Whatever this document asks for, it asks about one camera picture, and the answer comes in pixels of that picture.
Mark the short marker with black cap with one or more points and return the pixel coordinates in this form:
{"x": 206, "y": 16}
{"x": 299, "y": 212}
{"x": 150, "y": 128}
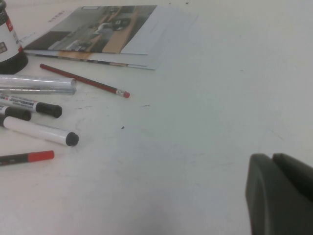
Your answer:
{"x": 19, "y": 113}

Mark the plain white marker black end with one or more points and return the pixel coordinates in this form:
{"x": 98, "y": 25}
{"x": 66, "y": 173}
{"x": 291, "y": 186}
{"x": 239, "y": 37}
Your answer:
{"x": 41, "y": 132}

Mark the dark marker with red cap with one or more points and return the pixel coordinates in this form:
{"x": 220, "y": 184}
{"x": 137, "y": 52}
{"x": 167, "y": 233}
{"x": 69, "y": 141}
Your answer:
{"x": 41, "y": 155}

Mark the brochure with photo cover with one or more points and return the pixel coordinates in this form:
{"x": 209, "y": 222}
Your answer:
{"x": 93, "y": 30}

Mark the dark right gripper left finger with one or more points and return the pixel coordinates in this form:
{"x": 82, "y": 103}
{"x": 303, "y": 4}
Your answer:
{"x": 266, "y": 195}

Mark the printed marker with black cap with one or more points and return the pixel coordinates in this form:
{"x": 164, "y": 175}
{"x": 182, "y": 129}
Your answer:
{"x": 49, "y": 109}

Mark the clear plastic pen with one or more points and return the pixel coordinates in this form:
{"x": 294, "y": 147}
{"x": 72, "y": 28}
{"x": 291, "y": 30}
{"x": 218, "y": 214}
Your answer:
{"x": 34, "y": 91}

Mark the white paper brochure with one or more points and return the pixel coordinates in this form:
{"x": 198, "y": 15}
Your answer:
{"x": 175, "y": 39}
{"x": 163, "y": 39}

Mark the black mesh pen holder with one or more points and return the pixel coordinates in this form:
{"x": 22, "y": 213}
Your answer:
{"x": 9, "y": 49}

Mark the red pencil with eraser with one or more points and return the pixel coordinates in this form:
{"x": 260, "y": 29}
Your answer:
{"x": 84, "y": 80}

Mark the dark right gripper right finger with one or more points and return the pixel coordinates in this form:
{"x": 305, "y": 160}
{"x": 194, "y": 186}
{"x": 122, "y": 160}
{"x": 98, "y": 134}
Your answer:
{"x": 298, "y": 176}

